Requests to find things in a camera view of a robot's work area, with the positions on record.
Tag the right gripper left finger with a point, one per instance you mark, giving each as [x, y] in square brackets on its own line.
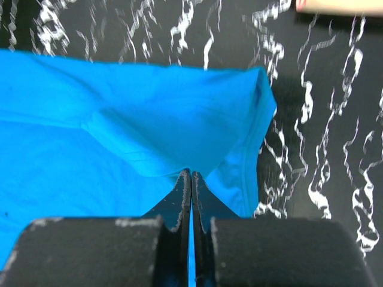
[151, 250]

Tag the blue t shirt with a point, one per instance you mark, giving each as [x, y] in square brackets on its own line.
[81, 139]

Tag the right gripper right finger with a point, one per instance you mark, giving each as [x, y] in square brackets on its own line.
[267, 251]

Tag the black marbled table mat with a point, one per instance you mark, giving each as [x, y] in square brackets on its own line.
[322, 155]

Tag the folded peach t shirt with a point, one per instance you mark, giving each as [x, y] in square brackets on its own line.
[340, 7]

